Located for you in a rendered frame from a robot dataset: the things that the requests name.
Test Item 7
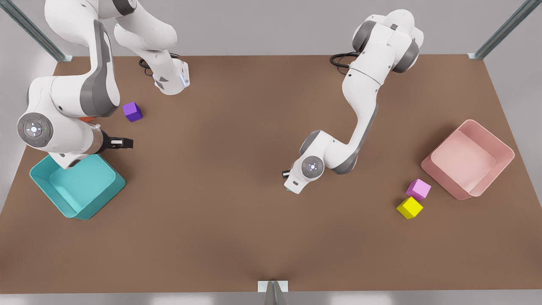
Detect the purple cube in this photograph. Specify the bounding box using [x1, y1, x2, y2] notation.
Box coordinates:
[122, 102, 143, 122]

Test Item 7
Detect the teal square tray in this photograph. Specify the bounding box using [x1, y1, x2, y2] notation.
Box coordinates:
[30, 153, 127, 220]

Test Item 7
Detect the yellow cube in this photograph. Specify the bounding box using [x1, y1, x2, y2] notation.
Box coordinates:
[396, 196, 424, 220]

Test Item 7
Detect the pink cube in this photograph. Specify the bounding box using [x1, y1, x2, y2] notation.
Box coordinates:
[406, 178, 432, 201]

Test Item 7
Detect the pink square tray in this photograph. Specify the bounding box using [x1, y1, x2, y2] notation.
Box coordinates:
[421, 119, 515, 201]

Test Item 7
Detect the black cable loop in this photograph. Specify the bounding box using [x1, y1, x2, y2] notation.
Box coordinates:
[330, 52, 360, 75]
[139, 53, 181, 78]

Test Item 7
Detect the silver frame post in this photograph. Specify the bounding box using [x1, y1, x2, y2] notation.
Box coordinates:
[258, 280, 289, 305]
[0, 0, 73, 62]
[467, 0, 542, 60]

